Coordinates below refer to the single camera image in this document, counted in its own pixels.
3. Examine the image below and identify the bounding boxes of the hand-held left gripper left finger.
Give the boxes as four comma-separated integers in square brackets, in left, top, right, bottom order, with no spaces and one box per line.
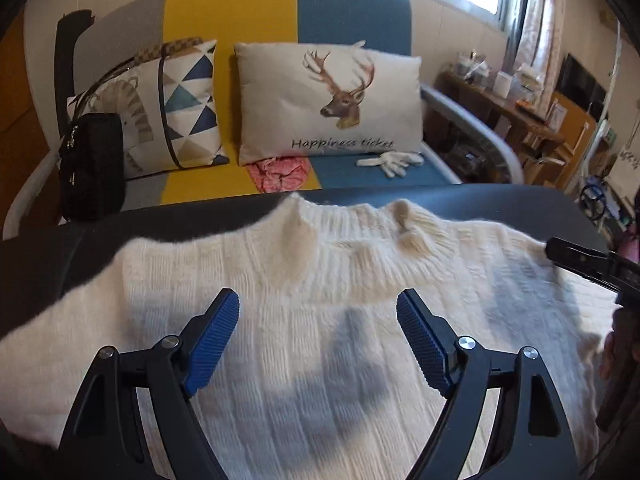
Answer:
[59,287,240,480]

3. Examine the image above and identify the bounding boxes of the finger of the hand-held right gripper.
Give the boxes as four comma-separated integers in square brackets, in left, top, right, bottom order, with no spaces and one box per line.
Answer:
[545,236,627,287]

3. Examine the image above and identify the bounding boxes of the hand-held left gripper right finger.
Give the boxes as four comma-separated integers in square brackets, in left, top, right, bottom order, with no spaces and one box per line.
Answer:
[396,288,576,480]

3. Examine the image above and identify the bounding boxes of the white knit sweater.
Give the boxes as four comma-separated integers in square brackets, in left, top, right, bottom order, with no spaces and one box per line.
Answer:
[0,192,618,480]

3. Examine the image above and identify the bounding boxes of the person's right hand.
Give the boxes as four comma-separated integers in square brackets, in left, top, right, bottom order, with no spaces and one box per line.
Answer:
[599,330,621,381]

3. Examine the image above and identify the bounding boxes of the white leaf print box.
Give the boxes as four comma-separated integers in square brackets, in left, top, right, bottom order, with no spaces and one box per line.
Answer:
[607,145,640,196]

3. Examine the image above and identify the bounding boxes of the wooden folding board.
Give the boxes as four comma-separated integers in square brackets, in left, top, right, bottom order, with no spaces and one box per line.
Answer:
[550,110,601,191]

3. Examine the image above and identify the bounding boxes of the wooden side table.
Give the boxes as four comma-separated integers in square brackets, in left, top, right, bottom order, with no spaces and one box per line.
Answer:
[437,70,568,181]

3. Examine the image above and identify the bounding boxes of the black television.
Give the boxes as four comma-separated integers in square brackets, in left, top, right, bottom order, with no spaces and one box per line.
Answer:
[555,52,608,121]

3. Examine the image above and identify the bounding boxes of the pink crumpled cloth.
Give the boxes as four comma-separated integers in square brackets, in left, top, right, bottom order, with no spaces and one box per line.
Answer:
[248,156,312,193]

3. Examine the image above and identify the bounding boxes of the white gloves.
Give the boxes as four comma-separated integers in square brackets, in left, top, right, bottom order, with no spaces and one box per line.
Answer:
[356,151,426,178]

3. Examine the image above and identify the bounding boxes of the black handbag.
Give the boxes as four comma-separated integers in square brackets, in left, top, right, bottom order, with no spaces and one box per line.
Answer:
[59,112,126,223]

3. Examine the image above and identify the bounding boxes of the white floral curtain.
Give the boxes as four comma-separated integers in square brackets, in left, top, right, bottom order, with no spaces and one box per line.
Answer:
[512,0,566,91]

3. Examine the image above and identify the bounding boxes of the deer print pillow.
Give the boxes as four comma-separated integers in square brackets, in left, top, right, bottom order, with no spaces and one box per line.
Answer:
[234,40,423,167]

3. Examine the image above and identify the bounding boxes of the wooden wardrobe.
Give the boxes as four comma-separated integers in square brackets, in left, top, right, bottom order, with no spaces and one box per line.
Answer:
[0,10,61,226]

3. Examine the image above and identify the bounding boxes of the grey yellow blue sofa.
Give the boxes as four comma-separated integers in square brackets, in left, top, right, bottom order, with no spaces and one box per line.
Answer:
[2,0,523,241]

